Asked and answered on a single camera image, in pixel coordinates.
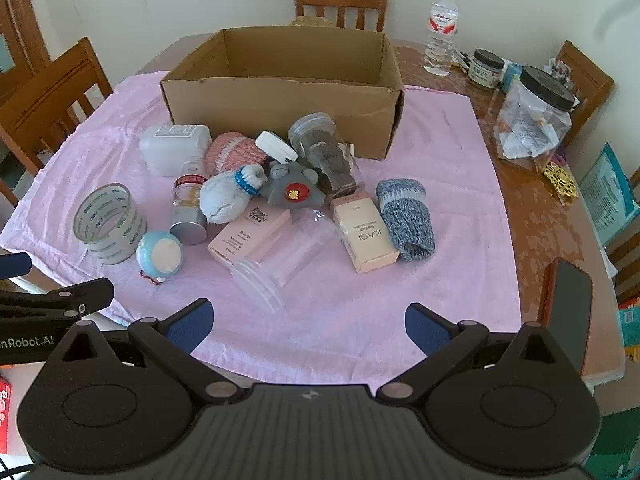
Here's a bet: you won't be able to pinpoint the small blue box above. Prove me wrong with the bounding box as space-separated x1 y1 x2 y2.
501 60 523 92

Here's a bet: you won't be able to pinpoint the clear jar with brown pieces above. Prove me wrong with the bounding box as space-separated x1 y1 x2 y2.
287 112 368 206

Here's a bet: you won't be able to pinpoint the brown cardboard box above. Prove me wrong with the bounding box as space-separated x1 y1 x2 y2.
160 27 405 161

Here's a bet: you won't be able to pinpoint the clear tape roll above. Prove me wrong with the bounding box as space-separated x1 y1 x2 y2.
72 183 148 265

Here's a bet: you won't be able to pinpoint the pink cloth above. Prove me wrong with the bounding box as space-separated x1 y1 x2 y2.
0 72 526 386

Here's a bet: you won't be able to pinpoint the small jar black lid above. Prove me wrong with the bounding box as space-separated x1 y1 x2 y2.
467 49 506 91

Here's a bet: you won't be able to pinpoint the grey plush mouse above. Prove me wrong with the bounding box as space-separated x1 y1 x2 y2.
260 160 326 208

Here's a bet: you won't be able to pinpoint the wooden glass-pane door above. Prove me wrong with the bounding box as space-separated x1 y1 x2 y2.
0 0 51 91

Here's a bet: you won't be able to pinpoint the teal box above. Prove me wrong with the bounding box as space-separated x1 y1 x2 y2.
619 296 640 356

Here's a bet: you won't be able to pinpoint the black smartphone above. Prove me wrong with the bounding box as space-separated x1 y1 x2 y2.
547 257 594 376

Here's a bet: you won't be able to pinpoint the gold ornament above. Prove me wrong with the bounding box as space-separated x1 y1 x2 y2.
542 160 581 203

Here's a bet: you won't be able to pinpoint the white plastic bottle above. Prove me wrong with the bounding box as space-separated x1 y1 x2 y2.
139 124 212 177

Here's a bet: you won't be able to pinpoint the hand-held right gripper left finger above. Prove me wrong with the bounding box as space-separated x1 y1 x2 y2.
47 298 243 405

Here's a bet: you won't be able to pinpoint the pink carton box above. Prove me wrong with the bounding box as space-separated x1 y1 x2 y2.
207 206 292 267

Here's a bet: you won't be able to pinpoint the blue and white round toy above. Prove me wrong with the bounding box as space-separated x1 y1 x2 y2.
136 231 185 283

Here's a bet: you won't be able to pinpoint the grey-blue knitted sock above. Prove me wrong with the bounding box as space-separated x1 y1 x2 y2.
375 178 436 262

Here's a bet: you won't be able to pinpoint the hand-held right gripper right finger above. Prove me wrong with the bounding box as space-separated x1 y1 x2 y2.
380 303 568 405

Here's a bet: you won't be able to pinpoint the beige carton box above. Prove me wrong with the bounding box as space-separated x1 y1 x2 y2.
332 195 401 275

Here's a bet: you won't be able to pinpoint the large clear jar black lid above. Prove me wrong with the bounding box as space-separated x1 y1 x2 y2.
495 66 577 173

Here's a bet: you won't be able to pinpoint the clear plastic jar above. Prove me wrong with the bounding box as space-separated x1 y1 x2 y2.
229 208 346 315

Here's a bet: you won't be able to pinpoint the red packet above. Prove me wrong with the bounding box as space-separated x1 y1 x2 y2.
0 379 13 453

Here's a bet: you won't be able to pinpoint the teal booklet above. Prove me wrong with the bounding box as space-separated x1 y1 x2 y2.
580 142 633 246

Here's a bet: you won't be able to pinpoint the clear water bottle red label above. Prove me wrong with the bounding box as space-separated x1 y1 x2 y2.
423 0 460 77

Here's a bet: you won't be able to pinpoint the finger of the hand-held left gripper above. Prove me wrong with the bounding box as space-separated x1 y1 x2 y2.
0 277 115 318
0 254 32 277

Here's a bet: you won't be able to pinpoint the pink knitted sock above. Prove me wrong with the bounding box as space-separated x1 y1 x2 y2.
204 131 271 181

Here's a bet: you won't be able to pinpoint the small capsule bottle silver cap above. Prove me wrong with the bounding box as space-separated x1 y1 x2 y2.
169 160 210 245

